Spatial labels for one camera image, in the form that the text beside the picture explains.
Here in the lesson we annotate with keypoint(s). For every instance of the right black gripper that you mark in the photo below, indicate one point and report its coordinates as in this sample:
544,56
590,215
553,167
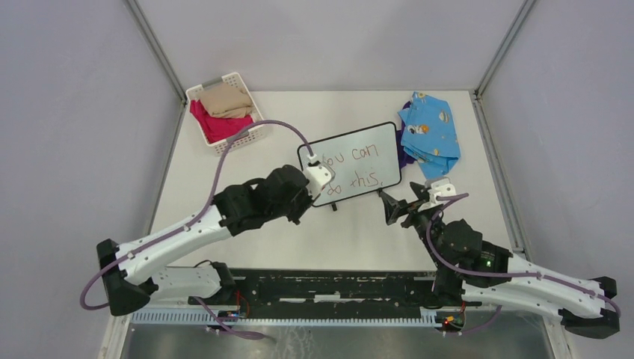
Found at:
392,208

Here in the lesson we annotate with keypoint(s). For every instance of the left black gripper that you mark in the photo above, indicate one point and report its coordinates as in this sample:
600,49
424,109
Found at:
307,200

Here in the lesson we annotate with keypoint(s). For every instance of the black framed whiteboard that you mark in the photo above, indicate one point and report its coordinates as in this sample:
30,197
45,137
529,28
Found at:
363,161

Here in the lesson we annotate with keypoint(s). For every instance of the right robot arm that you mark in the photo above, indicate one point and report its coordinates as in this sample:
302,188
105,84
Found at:
470,269

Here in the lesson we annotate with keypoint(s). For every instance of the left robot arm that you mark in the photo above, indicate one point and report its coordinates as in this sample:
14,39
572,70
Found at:
138,272

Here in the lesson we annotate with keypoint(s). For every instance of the purple cloth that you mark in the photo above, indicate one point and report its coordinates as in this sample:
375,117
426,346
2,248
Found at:
403,158

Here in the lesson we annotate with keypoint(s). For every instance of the blue patterned cloth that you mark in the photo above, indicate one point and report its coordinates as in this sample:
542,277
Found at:
429,136

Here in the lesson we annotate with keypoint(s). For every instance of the magenta cloth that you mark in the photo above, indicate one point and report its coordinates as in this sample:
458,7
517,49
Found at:
216,129

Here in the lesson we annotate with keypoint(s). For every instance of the beige folded cloth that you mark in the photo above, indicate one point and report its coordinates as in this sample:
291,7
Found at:
226,101

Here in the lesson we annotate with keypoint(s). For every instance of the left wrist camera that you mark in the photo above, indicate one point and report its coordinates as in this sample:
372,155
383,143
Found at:
318,174

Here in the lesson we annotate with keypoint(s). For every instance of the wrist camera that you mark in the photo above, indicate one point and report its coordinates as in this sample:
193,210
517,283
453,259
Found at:
318,174
439,188

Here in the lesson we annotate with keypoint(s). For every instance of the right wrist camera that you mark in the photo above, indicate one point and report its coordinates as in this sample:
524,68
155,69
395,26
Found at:
439,188

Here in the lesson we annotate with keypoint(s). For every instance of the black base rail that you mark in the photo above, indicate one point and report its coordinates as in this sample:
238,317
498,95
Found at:
328,296

